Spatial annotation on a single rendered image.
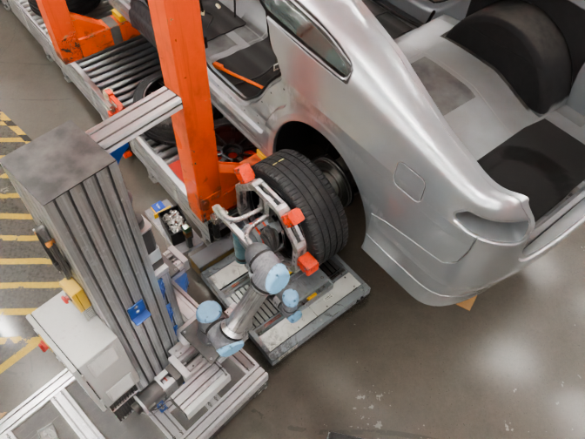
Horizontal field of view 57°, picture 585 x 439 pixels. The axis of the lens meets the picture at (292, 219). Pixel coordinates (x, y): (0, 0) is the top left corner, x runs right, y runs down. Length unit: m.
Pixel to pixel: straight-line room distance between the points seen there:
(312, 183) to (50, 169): 1.40
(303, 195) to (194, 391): 1.06
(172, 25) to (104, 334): 1.29
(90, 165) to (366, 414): 2.31
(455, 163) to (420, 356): 1.68
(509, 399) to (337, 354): 1.07
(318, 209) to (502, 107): 1.53
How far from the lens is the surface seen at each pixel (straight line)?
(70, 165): 1.75
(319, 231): 2.74
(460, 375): 3.65
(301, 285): 3.48
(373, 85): 2.41
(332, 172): 3.06
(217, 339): 2.44
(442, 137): 2.29
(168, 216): 3.41
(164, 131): 4.11
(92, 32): 4.72
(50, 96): 5.34
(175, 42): 2.49
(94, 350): 2.30
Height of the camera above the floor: 3.24
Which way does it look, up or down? 53 degrees down
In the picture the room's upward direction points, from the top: 3 degrees clockwise
